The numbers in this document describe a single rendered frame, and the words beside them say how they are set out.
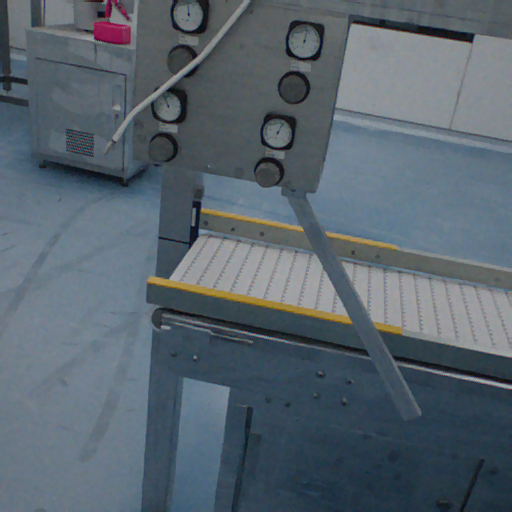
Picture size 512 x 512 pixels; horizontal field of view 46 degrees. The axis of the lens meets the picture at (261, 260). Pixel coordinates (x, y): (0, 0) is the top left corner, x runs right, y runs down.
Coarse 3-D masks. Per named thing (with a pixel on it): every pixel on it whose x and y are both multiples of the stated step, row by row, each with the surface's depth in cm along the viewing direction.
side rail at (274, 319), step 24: (168, 288) 80; (216, 312) 81; (240, 312) 80; (264, 312) 79; (288, 312) 79; (312, 336) 80; (336, 336) 79; (384, 336) 78; (408, 336) 77; (432, 336) 78; (432, 360) 78; (456, 360) 77; (480, 360) 77; (504, 360) 76
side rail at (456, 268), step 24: (216, 216) 105; (264, 240) 105; (288, 240) 104; (336, 240) 103; (384, 264) 103; (408, 264) 102; (432, 264) 101; (456, 264) 101; (480, 264) 101; (504, 288) 101
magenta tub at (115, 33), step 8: (96, 24) 307; (104, 24) 306; (112, 24) 316; (120, 24) 315; (96, 32) 309; (104, 32) 307; (112, 32) 306; (120, 32) 306; (128, 32) 312; (96, 40) 311; (104, 40) 309; (112, 40) 308; (120, 40) 307; (128, 40) 314
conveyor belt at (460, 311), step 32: (192, 256) 97; (224, 256) 99; (256, 256) 100; (288, 256) 102; (224, 288) 89; (256, 288) 91; (288, 288) 92; (320, 288) 93; (384, 288) 96; (416, 288) 98; (448, 288) 99; (480, 288) 101; (384, 320) 87; (416, 320) 88; (448, 320) 90; (480, 320) 91
